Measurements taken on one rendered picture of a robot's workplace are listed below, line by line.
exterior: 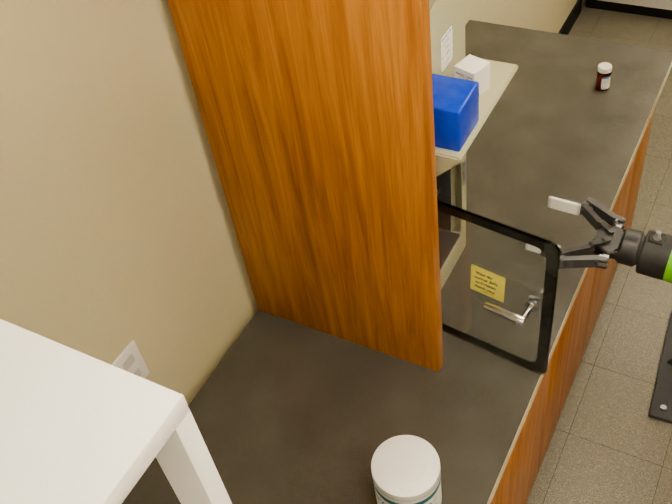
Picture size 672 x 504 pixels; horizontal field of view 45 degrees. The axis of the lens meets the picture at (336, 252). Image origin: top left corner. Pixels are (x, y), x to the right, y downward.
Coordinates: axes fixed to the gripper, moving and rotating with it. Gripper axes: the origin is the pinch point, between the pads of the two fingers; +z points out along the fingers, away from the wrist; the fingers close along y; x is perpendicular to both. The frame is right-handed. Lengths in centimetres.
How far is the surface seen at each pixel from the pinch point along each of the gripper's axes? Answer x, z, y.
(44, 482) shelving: -75, 3, 112
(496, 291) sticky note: 2.6, 2.6, 19.8
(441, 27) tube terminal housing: -41.3, 23.8, -1.4
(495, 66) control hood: -28.0, 16.4, -11.6
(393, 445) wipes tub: 14, 9, 54
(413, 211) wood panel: -19.8, 17.4, 26.2
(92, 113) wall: -45, 66, 49
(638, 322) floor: 122, -18, -86
